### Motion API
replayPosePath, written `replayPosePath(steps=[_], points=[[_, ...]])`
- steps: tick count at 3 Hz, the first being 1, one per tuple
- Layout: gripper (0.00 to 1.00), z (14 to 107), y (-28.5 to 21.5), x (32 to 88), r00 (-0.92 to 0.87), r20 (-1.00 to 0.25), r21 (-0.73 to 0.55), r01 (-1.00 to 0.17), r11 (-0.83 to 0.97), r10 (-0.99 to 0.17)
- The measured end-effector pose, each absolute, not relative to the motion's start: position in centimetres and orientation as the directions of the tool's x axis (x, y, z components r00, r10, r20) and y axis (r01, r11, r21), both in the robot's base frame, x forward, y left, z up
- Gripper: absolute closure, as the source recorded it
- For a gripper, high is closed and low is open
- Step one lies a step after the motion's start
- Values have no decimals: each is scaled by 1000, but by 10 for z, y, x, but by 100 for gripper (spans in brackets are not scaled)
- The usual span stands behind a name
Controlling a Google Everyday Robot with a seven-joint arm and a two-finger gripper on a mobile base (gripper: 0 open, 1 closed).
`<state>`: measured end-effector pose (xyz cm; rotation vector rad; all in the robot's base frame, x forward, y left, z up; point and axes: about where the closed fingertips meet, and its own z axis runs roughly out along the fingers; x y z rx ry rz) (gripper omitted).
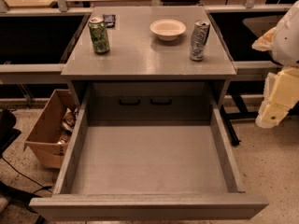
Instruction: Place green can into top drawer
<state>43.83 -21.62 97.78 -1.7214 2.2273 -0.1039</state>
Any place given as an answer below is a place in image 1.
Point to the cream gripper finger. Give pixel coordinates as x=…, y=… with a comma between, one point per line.
x=280, y=95
x=264, y=42

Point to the green soda can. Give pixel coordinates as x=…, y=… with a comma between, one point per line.
x=98, y=33

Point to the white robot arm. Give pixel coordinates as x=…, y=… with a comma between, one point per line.
x=285, y=44

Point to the crushed silver can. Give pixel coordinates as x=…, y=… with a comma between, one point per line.
x=199, y=38

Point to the grey drawer cabinet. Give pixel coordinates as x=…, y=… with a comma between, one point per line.
x=144, y=80

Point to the open grey top drawer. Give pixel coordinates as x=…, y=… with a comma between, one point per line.
x=149, y=157

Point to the white bowl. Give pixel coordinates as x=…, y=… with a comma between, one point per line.
x=167, y=30

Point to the dark snack packet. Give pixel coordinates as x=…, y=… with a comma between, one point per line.
x=109, y=20

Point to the crumpled trash in box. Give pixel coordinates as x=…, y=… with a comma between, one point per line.
x=68, y=125

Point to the cardboard box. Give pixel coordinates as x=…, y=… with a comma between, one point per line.
x=47, y=132

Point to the black object at left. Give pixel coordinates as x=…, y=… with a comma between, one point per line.
x=8, y=134

